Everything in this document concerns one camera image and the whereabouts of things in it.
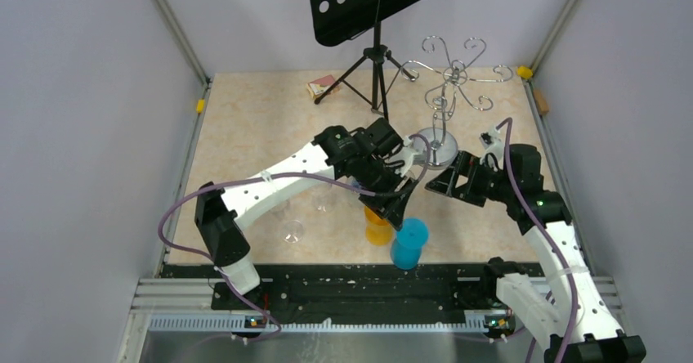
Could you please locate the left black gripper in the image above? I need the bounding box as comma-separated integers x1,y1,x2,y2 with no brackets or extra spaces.
355,155,417,231

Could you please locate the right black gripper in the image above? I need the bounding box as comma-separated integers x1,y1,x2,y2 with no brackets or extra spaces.
426,150,516,207

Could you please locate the orange plastic wine glass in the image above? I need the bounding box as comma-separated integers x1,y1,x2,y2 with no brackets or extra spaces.
364,207,394,246

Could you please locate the clear wine glass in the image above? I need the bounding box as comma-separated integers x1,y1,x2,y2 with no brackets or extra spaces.
312,183,338,213

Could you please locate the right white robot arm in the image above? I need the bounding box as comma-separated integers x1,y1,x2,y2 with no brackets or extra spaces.
426,144,646,362

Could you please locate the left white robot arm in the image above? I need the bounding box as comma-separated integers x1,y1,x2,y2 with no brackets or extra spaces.
194,119,431,309

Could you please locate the blue plastic wine glass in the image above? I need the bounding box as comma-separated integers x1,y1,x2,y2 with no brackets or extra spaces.
390,217,429,271

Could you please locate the clear glass front left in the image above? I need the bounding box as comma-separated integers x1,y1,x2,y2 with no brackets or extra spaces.
282,220,305,244

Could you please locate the yellow corner clamp right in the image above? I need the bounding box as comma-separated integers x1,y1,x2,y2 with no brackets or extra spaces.
516,65,534,80

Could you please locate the small cardboard box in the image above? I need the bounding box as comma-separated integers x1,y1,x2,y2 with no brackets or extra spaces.
306,74,336,101

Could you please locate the black music stand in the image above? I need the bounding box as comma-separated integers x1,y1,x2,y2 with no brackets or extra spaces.
309,0,422,119

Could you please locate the yellow clamp left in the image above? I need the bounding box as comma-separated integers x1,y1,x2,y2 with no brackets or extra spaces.
195,99,206,114

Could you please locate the silver wire glass rack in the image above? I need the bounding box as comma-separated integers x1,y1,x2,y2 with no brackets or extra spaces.
399,35,514,169

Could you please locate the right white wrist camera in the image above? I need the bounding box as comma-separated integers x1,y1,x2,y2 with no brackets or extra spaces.
479,125,504,152

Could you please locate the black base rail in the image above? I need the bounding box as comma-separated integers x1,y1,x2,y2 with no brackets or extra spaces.
160,262,507,327

